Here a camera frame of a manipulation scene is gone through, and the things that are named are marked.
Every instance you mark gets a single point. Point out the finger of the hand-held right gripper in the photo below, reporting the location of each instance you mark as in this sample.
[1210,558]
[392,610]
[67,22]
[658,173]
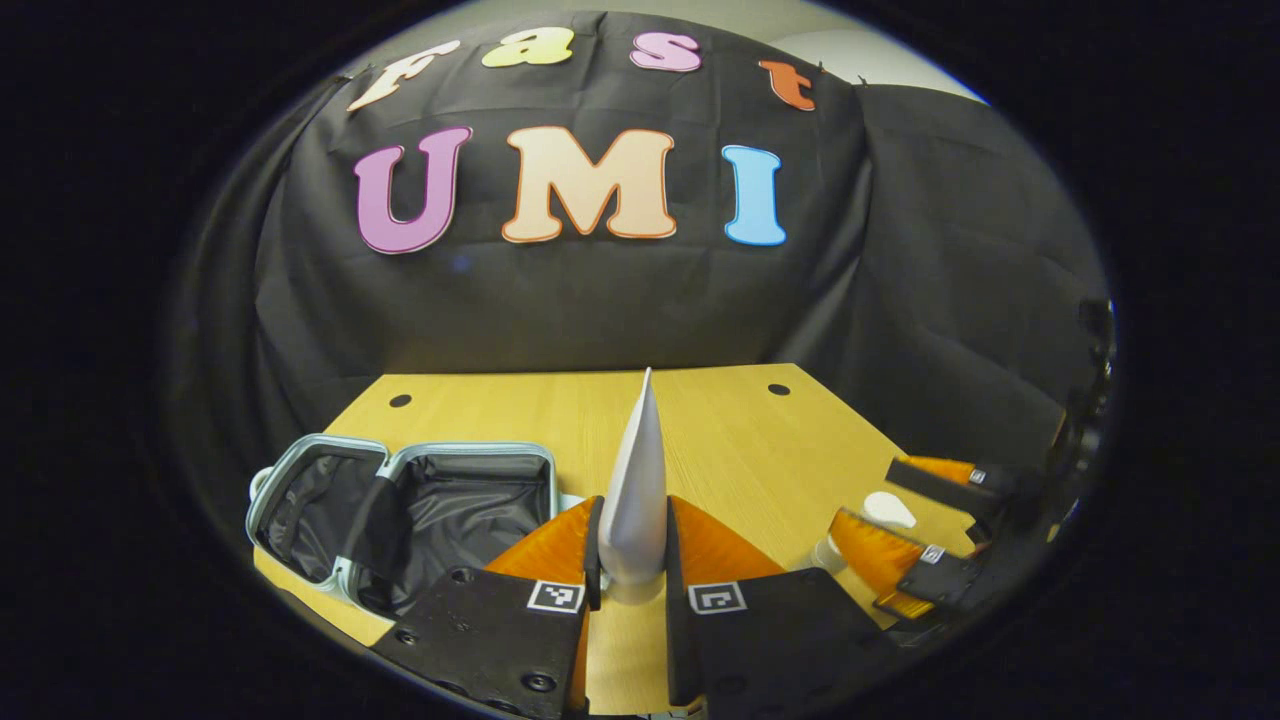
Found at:
[935,482]
[940,580]

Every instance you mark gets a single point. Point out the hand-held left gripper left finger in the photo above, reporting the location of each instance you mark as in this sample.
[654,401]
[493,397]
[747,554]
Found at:
[480,630]

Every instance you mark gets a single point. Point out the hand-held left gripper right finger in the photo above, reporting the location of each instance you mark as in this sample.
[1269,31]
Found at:
[770,635]

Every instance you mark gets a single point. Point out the white pump bottle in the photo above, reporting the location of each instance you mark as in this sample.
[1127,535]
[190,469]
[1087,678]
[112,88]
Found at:
[888,510]

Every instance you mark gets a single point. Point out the light blue suitcase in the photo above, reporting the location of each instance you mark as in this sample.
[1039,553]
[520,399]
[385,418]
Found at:
[450,510]

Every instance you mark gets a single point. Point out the white skin care tube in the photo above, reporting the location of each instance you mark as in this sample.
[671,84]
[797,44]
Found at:
[635,490]

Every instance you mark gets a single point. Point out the black backdrop cloth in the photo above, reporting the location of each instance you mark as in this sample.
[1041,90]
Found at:
[600,300]

